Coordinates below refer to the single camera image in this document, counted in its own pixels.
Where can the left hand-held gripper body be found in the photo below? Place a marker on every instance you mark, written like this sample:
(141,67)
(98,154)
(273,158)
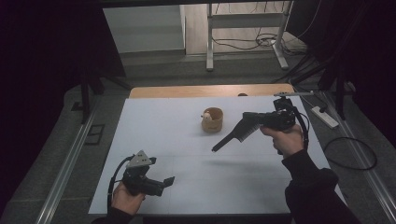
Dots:
(141,182)

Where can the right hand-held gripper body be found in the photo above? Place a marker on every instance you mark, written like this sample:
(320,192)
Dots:
(278,118)

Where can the black comb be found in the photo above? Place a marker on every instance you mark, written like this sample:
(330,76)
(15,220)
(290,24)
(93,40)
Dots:
(232,137)

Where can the wooden cup with small figure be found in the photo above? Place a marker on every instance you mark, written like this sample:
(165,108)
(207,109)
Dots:
(213,123)

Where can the person's left hand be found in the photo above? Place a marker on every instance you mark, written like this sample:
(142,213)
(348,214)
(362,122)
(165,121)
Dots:
(126,199)

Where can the person's right hand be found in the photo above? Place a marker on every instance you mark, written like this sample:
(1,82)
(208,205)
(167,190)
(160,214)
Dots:
(288,141)

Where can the white table cover sheet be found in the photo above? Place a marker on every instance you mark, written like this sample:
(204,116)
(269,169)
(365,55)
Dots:
(193,161)

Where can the white power strip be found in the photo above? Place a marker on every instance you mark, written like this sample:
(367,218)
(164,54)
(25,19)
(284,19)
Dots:
(326,118)

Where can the white metal stand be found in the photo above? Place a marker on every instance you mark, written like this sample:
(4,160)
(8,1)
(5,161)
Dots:
(209,46)

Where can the dark curtain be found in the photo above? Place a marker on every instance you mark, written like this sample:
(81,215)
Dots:
(367,46)
(40,62)

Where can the black floor frame plate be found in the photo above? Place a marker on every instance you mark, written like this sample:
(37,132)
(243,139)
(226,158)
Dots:
(93,125)

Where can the aluminium floor rail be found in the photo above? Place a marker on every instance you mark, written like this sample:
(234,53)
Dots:
(67,168)
(369,177)

